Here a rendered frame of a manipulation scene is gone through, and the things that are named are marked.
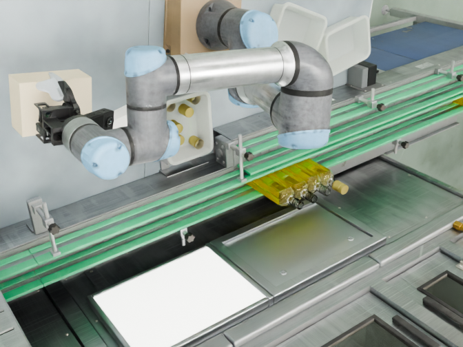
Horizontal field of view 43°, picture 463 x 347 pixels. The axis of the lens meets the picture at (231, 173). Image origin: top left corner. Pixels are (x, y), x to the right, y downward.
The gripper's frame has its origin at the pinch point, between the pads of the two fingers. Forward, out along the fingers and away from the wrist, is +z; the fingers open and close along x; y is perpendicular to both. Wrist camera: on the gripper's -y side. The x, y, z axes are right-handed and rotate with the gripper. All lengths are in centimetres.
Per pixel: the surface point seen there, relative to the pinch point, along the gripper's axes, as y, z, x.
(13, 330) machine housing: 19.8, -30.0, 33.9
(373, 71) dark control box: -136, 28, 10
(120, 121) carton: -30.1, 29.7, 17.7
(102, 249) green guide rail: -20, 19, 54
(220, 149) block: -65, 26, 31
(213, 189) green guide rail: -57, 16, 40
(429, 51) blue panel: -191, 44, 9
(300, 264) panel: -70, -14, 55
